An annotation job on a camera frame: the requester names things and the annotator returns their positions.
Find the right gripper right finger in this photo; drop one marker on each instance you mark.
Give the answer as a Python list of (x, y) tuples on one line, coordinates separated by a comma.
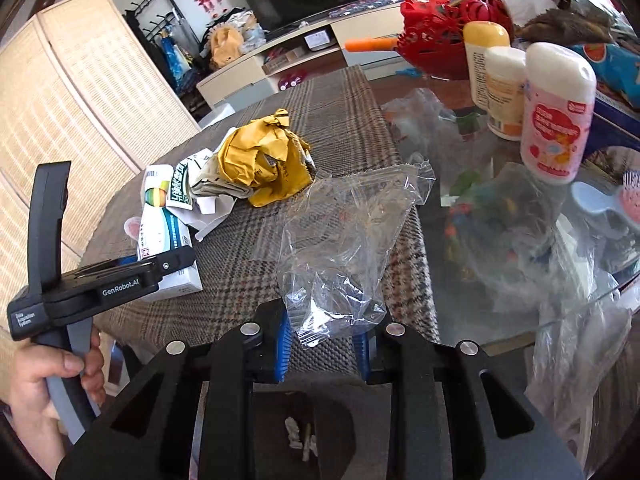
[(455, 414)]

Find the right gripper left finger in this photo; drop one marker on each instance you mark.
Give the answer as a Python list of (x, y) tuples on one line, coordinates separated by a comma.
[(189, 405)]

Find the white medicine box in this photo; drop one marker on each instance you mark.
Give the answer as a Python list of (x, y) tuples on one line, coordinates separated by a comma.
[(162, 231)]

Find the white black-lined paper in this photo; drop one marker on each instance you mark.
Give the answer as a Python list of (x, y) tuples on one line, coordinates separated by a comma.
[(200, 196)]

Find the clear plastic bag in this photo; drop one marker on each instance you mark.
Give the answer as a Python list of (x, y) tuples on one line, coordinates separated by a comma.
[(336, 243)]

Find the yellow paper bag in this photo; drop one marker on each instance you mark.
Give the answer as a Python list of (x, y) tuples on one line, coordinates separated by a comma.
[(267, 157)]

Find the person's left hand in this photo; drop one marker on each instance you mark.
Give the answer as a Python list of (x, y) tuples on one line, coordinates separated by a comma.
[(35, 419)]

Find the woven folding screen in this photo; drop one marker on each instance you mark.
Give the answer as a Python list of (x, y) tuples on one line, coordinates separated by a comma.
[(77, 85)]

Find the pink blue hairbrush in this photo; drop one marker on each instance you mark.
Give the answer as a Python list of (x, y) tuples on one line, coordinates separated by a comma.
[(624, 201)]

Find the yellow plush backpack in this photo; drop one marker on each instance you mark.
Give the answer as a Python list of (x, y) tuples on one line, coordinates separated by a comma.
[(226, 45)]

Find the black coat rack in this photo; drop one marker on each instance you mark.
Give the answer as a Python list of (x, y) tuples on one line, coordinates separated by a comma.
[(169, 40)]

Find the grey plaid tablecloth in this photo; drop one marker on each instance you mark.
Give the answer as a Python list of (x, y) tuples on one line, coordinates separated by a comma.
[(337, 114)]

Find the red slippers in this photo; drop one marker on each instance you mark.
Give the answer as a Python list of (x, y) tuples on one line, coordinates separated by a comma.
[(292, 79)]

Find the white cap orange label bottle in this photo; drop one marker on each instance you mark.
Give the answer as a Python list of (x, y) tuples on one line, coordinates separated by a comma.
[(505, 81)]

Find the white pink label bottle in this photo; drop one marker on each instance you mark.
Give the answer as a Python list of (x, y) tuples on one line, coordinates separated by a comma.
[(559, 95)]

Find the beige grey TV cabinet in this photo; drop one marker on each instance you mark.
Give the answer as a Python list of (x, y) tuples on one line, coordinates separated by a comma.
[(315, 49)]

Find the red plastic basket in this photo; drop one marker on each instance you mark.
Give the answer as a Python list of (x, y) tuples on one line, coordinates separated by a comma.
[(432, 39)]

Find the yellow cap white bottle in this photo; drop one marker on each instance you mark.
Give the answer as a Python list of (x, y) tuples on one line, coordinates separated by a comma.
[(478, 37)]

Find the blue snack packet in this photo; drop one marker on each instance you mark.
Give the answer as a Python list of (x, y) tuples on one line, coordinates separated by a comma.
[(615, 66)]

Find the orange handle tool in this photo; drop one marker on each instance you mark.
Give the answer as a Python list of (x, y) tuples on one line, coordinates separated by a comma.
[(383, 44)]

